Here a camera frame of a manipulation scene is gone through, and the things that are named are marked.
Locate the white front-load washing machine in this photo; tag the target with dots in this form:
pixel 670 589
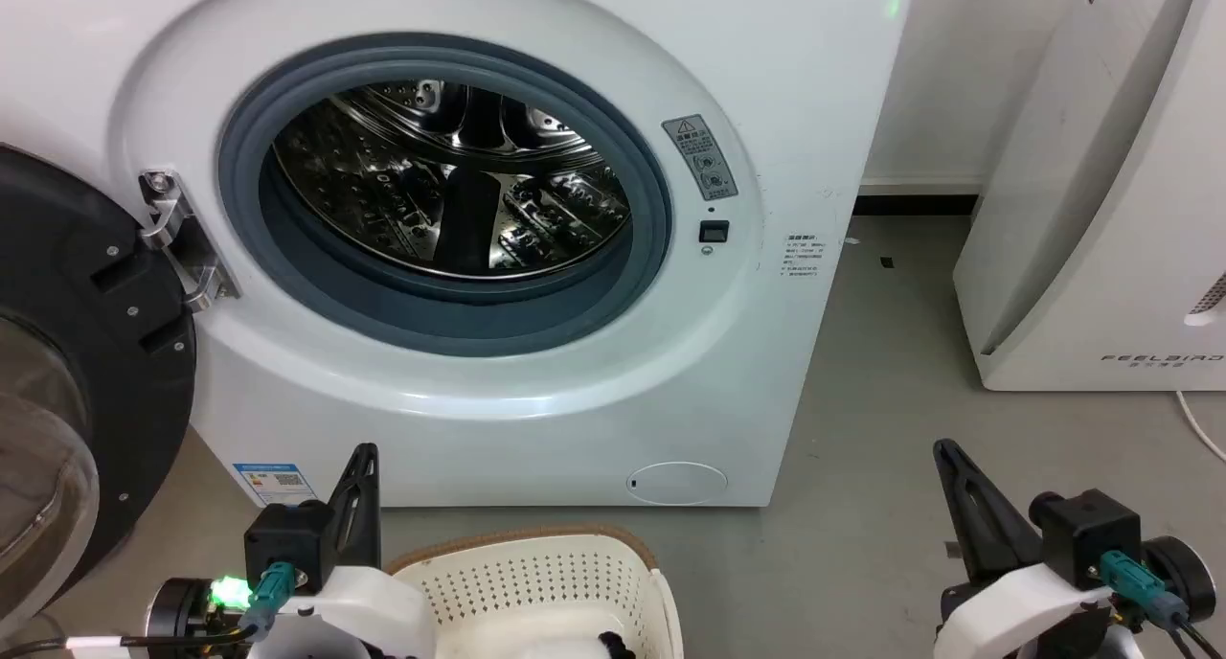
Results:
pixel 785 113

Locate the oval drain filter cover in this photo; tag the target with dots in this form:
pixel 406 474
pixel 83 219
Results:
pixel 676 483

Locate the white air purifier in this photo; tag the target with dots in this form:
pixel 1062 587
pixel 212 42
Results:
pixel 1130 209

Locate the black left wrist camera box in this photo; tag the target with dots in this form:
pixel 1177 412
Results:
pixel 287 544

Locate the black door latch socket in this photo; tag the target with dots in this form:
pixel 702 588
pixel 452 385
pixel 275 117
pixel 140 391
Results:
pixel 714 231

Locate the small text label sticker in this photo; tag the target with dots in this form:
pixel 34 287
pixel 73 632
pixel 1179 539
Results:
pixel 803 257

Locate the grey rubber door gasket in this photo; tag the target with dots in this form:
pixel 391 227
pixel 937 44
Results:
pixel 450 319

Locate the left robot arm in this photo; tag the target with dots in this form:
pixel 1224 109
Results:
pixel 182 611

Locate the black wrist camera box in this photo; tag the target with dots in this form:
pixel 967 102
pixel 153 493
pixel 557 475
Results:
pixel 1087 534
pixel 287 544

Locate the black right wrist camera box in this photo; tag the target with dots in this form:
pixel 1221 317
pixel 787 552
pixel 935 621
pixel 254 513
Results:
pixel 1087 534

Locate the stainless steel washing machine drum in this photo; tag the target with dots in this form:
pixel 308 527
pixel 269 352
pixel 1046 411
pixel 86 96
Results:
pixel 383 199

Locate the metal door hinge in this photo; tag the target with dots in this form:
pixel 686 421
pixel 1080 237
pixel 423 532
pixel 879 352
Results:
pixel 182 238

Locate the blue energy label sticker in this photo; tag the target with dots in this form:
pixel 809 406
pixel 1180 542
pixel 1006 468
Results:
pixel 274 484

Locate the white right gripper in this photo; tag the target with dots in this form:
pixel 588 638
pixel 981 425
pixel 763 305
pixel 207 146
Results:
pixel 1025 606

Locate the grey warning sticker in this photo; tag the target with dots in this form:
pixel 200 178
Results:
pixel 701 156

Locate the white perforated laundry basket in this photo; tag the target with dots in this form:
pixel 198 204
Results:
pixel 536 582

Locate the black round washer door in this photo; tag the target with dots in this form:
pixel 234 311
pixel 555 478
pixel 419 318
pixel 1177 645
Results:
pixel 77 333

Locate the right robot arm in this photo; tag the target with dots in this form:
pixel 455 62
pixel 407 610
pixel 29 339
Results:
pixel 1183 573

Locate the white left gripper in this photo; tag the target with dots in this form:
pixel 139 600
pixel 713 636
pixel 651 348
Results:
pixel 359 616

